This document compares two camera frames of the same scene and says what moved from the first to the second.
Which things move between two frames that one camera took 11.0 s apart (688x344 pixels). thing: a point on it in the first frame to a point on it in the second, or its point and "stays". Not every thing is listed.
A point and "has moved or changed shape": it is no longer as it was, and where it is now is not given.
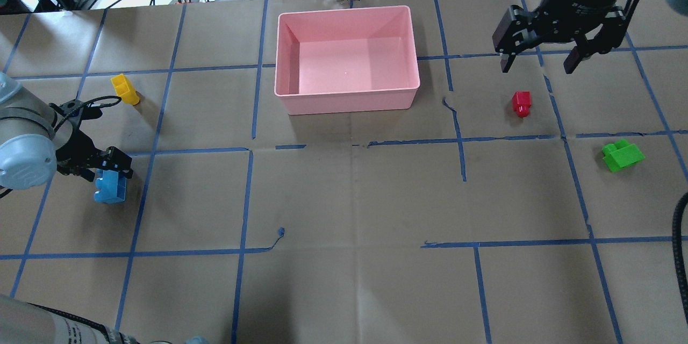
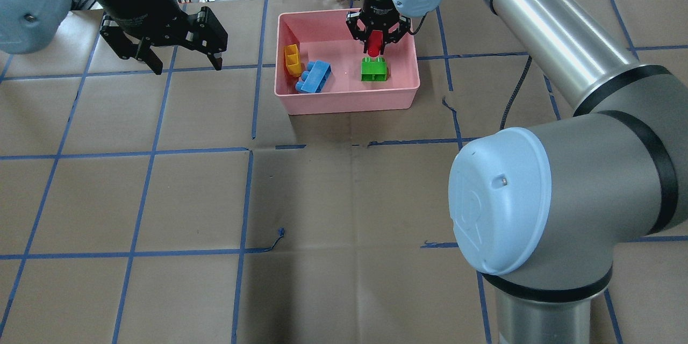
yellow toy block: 123,88 to 293,60
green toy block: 621,155 has moved or changed shape
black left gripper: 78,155 to 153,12
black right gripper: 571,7 to 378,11
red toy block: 521,102 to 375,43
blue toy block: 112,186 to 314,80
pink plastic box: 345,60 stays
